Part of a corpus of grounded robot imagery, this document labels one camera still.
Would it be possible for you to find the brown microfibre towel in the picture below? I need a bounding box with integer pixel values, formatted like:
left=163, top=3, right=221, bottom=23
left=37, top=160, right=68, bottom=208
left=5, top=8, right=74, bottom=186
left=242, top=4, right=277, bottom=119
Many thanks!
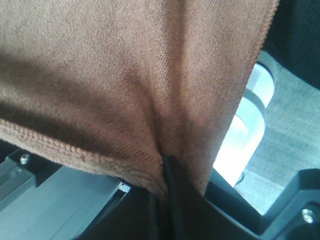
left=0, top=0, right=279, bottom=198

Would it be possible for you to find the black table cloth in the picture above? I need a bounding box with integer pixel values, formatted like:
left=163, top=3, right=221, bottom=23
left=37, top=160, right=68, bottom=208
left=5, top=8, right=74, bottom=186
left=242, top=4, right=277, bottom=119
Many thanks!
left=263, top=0, right=320, bottom=89

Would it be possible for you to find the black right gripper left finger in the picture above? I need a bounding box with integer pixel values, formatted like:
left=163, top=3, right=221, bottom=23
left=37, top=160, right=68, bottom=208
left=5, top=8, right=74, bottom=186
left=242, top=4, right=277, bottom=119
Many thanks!
left=82, top=187, right=173, bottom=240

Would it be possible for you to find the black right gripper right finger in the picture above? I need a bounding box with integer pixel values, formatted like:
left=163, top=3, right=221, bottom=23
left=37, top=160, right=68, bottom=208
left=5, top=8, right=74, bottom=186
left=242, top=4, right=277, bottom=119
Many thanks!
left=163, top=156, right=253, bottom=240

